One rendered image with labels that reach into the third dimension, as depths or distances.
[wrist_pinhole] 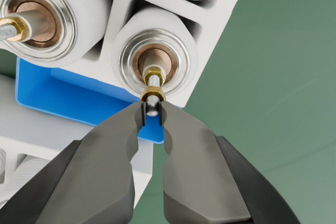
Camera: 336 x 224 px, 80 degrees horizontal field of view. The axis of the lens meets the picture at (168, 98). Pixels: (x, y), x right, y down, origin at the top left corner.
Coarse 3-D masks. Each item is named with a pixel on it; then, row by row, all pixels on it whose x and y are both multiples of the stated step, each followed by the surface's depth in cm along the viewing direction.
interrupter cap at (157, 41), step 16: (144, 32) 19; (160, 32) 19; (128, 48) 20; (144, 48) 20; (160, 48) 20; (176, 48) 20; (128, 64) 21; (176, 64) 21; (128, 80) 22; (176, 80) 22
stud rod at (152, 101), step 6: (150, 78) 17; (156, 78) 17; (150, 84) 16; (156, 84) 16; (150, 96) 14; (156, 96) 14; (150, 102) 14; (156, 102) 14; (150, 108) 13; (156, 108) 13; (150, 114) 14; (156, 114) 14
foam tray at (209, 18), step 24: (120, 0) 25; (144, 0) 35; (168, 0) 25; (192, 0) 35; (216, 0) 25; (120, 24) 26; (192, 24) 33; (216, 24) 26; (96, 48) 33; (96, 72) 29
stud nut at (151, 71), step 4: (152, 68) 18; (156, 68) 18; (148, 72) 18; (152, 72) 18; (156, 72) 18; (160, 72) 18; (144, 76) 18; (148, 76) 18; (160, 76) 18; (144, 80) 18; (160, 80) 18; (164, 80) 18; (160, 84) 18
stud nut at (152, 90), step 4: (148, 88) 14; (152, 88) 15; (156, 88) 15; (160, 88) 15; (144, 92) 14; (148, 92) 14; (152, 92) 14; (156, 92) 14; (160, 92) 14; (140, 96) 15; (144, 96) 14; (160, 96) 14; (164, 96) 15; (140, 100) 15; (144, 100) 15; (160, 100) 15
